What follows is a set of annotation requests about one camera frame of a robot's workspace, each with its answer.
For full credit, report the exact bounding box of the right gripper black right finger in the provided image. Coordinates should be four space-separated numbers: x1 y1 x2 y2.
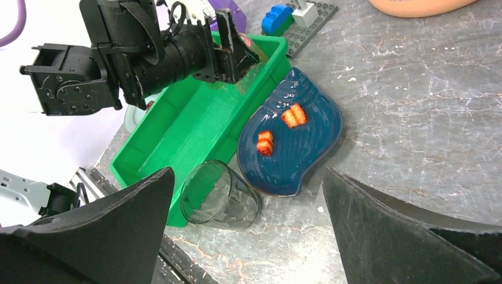
323 168 501 283

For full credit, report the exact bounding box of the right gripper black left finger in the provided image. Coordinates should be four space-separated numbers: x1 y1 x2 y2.
1 167 175 283

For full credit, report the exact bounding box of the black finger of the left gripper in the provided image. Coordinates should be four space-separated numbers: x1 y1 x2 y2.
215 8 260 84

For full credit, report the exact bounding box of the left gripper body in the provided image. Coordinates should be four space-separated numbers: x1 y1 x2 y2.
132 20 213 98

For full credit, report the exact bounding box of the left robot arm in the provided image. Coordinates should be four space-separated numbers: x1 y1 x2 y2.
20 1 260 116

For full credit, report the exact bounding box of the blue lego brick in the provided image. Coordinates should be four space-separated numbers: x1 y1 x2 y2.
261 5 294 36

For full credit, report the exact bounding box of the grey lego baseplate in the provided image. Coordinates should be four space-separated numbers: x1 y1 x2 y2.
276 1 339 59

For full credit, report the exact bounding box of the green plastic tray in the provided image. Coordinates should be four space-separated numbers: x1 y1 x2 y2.
110 35 291 227

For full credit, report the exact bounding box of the grey lego tower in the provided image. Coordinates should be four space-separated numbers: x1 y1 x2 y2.
292 0 319 28

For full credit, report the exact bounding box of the light blue plate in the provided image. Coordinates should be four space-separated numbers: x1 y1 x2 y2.
124 100 155 133

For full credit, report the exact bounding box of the orange food piece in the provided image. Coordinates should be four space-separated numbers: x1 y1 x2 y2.
281 104 308 128
256 130 273 156

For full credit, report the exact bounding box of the dark clear glass cup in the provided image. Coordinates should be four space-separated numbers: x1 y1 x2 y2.
179 160 262 230

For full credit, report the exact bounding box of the dark blue plate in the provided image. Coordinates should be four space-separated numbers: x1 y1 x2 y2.
236 67 343 196

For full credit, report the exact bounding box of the tan capybara trash bin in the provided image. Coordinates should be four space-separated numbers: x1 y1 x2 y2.
369 0 477 18

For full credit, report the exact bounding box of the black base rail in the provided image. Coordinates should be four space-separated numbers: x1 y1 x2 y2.
37 166 220 284

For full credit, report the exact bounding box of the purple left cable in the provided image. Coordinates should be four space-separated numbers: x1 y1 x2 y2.
0 0 27 49

